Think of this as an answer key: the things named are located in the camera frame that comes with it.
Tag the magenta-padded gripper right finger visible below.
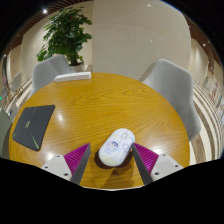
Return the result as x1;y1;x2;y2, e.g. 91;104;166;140
131;142;184;186

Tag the white cartoon-print computer mouse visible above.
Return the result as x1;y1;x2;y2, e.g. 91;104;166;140
97;128;136;168

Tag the grey-green chair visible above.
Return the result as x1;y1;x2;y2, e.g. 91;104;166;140
0;109;13;158

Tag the white power strip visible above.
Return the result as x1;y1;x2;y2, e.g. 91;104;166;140
53;71;93;83

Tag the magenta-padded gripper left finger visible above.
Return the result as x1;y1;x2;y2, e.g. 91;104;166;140
41;143;92;186

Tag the light grey shell chair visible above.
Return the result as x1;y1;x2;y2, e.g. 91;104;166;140
139;58;203;143
30;54;75;98

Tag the dark grey mouse pad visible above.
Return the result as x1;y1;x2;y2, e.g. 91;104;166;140
11;104;56;152

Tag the green potted plant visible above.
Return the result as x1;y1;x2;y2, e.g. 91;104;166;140
36;6;93;73

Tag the small white chair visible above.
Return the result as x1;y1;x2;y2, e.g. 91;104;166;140
9;71;24;95

